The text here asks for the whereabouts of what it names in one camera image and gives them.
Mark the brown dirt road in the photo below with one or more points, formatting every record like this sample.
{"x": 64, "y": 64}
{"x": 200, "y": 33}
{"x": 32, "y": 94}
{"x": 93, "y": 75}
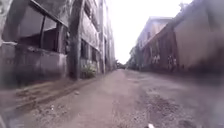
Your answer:
{"x": 123, "y": 100}

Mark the green bush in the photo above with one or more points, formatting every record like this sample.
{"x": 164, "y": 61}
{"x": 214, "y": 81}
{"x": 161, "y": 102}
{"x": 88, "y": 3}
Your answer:
{"x": 88, "y": 70}

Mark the robot's own part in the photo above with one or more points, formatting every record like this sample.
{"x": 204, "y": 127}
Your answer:
{"x": 150, "y": 126}

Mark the weathered brown wall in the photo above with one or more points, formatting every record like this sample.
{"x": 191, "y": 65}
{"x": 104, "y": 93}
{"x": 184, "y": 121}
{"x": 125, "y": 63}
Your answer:
{"x": 190, "y": 43}

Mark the grey concrete building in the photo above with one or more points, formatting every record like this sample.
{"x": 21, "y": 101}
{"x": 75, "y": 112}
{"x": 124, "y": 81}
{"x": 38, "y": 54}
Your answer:
{"x": 36, "y": 60}

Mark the thick utility pole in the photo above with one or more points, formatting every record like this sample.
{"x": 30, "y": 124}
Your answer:
{"x": 75, "y": 40}

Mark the thin utility pole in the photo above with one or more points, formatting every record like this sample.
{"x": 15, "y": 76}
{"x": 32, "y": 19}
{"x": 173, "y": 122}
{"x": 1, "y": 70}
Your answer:
{"x": 101, "y": 36}

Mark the rubble dirt verge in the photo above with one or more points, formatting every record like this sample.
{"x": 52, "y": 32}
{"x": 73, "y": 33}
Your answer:
{"x": 33, "y": 95}

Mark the pale two-storey building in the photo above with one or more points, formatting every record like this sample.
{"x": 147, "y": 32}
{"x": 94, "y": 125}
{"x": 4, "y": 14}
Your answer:
{"x": 151, "y": 30}

